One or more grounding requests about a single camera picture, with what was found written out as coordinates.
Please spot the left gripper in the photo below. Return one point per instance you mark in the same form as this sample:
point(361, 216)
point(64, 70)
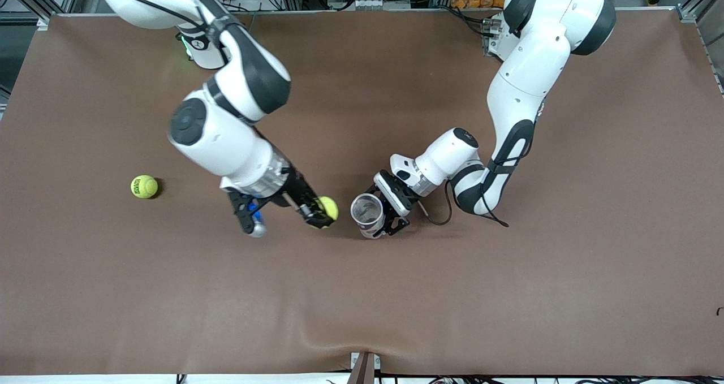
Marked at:
point(395, 222)

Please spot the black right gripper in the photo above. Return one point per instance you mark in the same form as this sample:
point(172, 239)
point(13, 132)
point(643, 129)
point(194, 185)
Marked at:
point(298, 190)

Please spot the yellow tennis ball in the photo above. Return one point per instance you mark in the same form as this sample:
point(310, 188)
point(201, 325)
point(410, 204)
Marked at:
point(144, 186)
point(331, 206)

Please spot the clear Wilson tennis ball can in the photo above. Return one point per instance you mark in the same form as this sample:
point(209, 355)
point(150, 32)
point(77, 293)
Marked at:
point(366, 211)

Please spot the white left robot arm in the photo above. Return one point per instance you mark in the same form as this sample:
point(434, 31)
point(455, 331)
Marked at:
point(526, 90)

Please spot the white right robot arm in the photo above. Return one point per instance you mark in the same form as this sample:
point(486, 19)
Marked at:
point(226, 141)

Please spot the brown table mat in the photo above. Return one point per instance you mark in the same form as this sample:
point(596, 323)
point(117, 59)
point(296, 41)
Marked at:
point(339, 293)

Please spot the white connector strip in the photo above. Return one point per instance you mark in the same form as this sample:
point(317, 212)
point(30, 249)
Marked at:
point(373, 3)

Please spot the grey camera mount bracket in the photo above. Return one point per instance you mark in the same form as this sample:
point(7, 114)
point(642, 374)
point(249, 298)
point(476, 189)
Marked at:
point(365, 367)

